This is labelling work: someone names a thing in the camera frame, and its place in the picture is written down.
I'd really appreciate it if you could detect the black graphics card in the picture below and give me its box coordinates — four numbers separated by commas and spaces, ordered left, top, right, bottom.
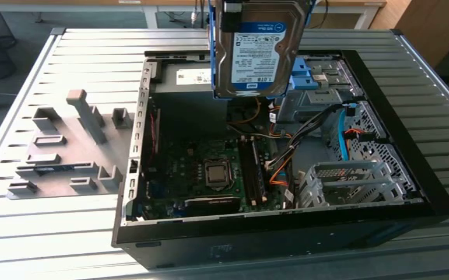
184, 194, 242, 215

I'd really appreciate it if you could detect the CPU socket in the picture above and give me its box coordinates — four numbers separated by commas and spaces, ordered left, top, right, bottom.
202, 158, 233, 190

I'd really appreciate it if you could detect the orange wire bundle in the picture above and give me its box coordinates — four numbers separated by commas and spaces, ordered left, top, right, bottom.
268, 167, 292, 187

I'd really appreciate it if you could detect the brown wooden cabinet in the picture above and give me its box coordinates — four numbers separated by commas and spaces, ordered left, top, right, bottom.
372, 0, 449, 68

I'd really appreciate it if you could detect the orange black power wire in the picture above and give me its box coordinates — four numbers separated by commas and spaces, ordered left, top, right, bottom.
344, 128, 373, 144

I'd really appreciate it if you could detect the black cable bundle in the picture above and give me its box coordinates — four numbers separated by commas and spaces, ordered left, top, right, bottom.
288, 103, 345, 150

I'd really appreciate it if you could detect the green motherboard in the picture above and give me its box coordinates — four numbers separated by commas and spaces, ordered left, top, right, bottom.
141, 136, 289, 219

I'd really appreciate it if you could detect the grey power supply unit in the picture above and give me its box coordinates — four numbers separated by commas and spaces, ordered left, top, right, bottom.
152, 62, 230, 141

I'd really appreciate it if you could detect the white frame desk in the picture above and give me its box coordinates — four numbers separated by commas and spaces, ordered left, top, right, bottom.
144, 0, 388, 30

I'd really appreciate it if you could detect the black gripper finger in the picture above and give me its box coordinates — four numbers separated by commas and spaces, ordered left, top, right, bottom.
221, 0, 245, 33

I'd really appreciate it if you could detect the black PC case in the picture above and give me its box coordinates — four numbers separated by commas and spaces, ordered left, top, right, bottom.
111, 49, 449, 271

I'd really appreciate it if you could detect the blue RAM stick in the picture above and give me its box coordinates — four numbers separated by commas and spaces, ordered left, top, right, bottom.
35, 165, 73, 174

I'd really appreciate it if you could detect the grey parts rack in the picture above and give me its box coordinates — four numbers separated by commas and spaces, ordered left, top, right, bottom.
8, 89, 137, 201

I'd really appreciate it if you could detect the black RAM slot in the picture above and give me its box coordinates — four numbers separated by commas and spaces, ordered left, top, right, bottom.
238, 136, 258, 207
249, 135, 268, 204

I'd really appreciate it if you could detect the hard disk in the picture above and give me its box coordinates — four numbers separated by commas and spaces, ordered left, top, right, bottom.
206, 0, 316, 102

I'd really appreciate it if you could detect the yellow wire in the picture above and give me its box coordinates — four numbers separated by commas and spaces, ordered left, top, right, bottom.
226, 97, 262, 127

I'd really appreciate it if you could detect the blue plastic drive latch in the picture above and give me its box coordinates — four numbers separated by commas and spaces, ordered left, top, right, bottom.
288, 57, 321, 90

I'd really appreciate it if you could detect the grey metal drive cage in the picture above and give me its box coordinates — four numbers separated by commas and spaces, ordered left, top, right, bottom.
280, 57, 365, 123

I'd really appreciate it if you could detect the blue data wire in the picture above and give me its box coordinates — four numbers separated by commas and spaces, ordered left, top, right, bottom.
338, 101, 360, 162

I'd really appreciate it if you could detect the grey metal disk bay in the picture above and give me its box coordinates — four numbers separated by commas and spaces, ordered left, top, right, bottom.
297, 159, 406, 208

